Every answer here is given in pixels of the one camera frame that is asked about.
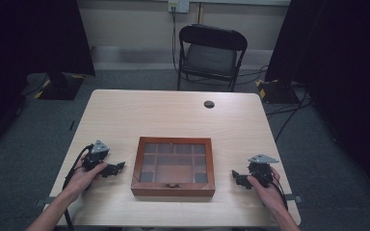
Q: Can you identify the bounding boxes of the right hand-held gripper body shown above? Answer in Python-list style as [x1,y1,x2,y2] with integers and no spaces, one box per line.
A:
[247,153,280,189]

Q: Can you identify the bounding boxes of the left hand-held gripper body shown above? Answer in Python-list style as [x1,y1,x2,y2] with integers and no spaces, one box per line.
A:
[82,140,111,172]

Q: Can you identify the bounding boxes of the person's right hand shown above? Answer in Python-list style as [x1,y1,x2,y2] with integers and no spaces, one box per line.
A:
[247,167,286,216]

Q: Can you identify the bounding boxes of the person's left hand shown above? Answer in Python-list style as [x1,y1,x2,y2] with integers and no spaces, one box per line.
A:
[63,153,109,202]

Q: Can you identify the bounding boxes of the wooden box with glass lid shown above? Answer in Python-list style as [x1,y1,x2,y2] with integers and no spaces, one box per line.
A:
[130,136,217,198]

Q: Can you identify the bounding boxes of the black stand base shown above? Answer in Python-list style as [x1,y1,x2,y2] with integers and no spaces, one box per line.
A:
[33,71,86,101]
[255,78,301,105]

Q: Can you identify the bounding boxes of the black folding chair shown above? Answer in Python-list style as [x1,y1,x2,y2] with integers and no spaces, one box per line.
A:
[176,23,249,93]

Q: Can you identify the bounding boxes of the black curtain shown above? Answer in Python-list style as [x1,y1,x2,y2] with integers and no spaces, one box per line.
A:
[264,0,370,206]
[0,0,96,162]

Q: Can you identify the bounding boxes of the left hand-held gripper black cable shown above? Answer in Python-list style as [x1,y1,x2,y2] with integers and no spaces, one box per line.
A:
[61,143,94,231]

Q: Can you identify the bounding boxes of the hand-held gripper black cable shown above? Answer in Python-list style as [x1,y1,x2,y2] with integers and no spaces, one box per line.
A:
[61,143,94,231]
[270,174,289,212]

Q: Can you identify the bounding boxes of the right hand-held gripper black cable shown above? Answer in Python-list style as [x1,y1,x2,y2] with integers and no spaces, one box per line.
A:
[270,174,289,212]

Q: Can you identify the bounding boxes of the grey table strap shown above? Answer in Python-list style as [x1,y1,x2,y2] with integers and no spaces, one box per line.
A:
[283,193,304,204]

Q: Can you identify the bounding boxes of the black floor cables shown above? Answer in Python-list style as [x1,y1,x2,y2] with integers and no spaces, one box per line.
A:
[265,86,314,142]

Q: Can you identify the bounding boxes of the black wall socket cable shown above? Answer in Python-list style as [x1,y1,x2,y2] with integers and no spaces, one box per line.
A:
[172,5,180,74]

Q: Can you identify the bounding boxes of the white wall socket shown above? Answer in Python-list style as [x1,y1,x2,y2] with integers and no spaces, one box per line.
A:
[168,0,191,14]

